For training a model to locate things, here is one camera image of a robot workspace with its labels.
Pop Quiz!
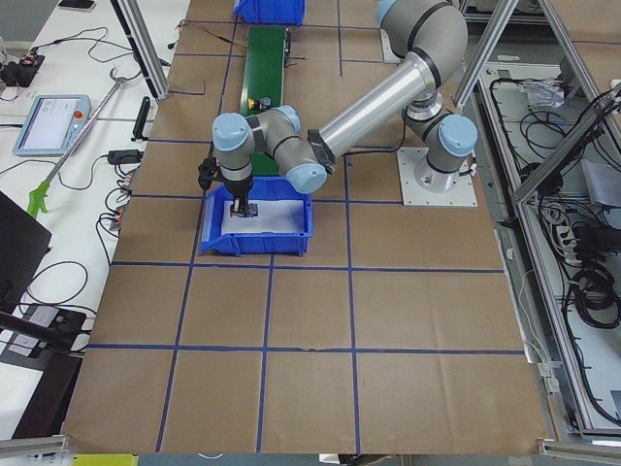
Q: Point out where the right blue plastic bin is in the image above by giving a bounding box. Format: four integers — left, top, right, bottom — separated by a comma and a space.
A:
233, 0, 306, 25

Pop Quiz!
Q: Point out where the left blue plastic bin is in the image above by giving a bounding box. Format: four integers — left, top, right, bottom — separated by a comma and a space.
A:
200, 177, 313, 256

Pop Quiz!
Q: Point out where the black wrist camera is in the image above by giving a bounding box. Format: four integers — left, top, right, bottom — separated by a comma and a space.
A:
198, 157, 217, 191

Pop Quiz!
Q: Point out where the blue plastic bin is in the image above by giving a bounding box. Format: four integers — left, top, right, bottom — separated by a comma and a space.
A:
233, 0, 306, 25
200, 177, 313, 256

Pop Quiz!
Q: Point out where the green conveyor belt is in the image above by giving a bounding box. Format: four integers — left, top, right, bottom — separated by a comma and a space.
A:
231, 26, 292, 177

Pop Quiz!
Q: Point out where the teach pendant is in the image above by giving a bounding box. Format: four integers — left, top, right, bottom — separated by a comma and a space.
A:
13, 94, 91, 156

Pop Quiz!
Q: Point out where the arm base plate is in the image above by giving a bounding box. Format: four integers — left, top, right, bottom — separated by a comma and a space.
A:
397, 148, 478, 208

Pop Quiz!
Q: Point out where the aluminium frame post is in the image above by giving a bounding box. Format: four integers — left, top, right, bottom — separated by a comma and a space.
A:
110, 0, 170, 102

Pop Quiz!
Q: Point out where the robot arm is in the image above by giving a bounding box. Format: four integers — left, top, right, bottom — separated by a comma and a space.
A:
212, 1, 477, 217

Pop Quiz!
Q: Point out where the green handled reacher grabber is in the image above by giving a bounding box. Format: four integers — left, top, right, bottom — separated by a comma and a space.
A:
26, 68, 141, 218

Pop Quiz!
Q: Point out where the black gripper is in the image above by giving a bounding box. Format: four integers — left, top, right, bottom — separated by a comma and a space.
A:
224, 178, 258, 217

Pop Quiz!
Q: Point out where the black power adapter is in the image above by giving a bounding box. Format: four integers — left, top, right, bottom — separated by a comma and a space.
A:
107, 150, 144, 165

